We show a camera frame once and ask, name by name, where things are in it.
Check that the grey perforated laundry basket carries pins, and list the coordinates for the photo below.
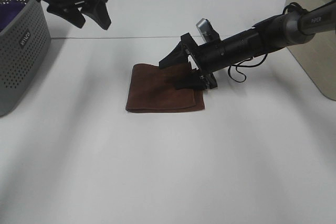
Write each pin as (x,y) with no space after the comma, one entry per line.
(24,45)

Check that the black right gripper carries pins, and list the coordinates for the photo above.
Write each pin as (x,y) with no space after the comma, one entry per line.
(210,57)

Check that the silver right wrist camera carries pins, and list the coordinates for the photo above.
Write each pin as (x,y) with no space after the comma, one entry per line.
(206,31)

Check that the purple cloth in basket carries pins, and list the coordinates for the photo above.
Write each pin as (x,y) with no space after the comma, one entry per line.
(9,11)

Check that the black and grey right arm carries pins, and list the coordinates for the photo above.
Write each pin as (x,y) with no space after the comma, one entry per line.
(294,26)

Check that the brown towel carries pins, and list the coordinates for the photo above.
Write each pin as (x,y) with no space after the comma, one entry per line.
(152,90)

